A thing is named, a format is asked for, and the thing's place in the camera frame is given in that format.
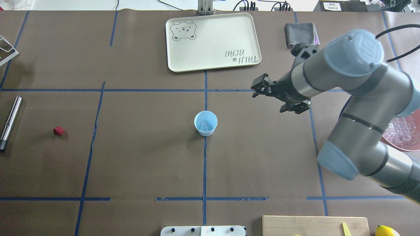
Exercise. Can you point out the pile of clear ice cubes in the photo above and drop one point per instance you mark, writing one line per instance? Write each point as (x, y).
(405, 131)

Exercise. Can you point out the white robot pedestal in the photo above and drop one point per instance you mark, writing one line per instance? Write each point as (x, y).
(234, 230)

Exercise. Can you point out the yellow lemon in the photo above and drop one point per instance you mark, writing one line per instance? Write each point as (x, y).
(383, 230)

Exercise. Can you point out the cream bear tray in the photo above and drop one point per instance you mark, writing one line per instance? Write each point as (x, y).
(212, 42)

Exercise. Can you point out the metal muddler stick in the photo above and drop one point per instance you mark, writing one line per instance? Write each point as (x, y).
(9, 123)

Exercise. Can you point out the yellow knife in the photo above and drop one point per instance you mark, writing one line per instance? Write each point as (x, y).
(346, 231)

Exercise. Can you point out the pink bowl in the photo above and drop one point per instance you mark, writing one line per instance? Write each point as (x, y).
(410, 144)

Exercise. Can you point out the black box with label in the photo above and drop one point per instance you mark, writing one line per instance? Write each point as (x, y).
(340, 6)

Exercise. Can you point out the blue plastic cup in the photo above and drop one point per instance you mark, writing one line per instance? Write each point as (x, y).
(205, 115)

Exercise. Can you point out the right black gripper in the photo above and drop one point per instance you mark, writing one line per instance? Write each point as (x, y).
(286, 89)

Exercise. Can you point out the red strawberry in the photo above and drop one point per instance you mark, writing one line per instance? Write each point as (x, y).
(59, 131)

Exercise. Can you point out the folded grey cloth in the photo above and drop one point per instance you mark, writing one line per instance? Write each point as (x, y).
(296, 33)

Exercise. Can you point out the ice cube in cup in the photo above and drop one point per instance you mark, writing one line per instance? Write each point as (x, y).
(206, 126)

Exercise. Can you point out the wooden cutting board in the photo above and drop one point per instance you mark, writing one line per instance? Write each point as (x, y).
(313, 226)

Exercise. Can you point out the aluminium frame post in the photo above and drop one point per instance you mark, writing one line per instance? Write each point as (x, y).
(205, 7)

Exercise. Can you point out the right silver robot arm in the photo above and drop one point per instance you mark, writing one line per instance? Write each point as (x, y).
(378, 92)

